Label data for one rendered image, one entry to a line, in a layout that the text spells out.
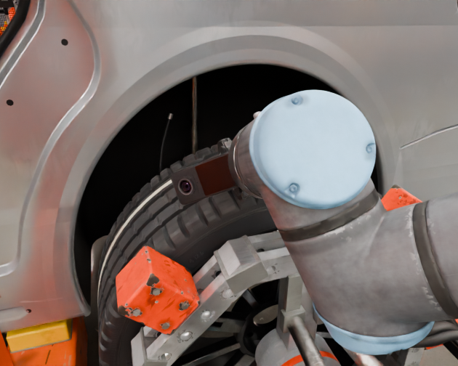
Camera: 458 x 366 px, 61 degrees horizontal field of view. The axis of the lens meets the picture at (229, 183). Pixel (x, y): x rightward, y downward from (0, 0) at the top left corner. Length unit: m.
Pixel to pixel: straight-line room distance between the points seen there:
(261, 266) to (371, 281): 0.26
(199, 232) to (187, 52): 0.35
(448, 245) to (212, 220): 0.37
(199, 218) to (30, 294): 0.52
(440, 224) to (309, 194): 0.09
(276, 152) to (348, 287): 0.12
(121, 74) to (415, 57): 0.65
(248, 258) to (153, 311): 0.15
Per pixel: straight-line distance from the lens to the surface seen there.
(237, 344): 0.82
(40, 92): 0.81
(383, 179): 1.10
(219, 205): 0.59
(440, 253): 0.30
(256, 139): 0.30
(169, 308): 0.56
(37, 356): 1.10
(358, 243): 0.32
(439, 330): 0.64
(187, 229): 0.59
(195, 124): 1.10
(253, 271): 0.55
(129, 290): 0.55
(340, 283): 0.33
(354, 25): 0.91
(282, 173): 0.28
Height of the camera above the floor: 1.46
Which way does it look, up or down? 27 degrees down
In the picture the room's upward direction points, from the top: straight up
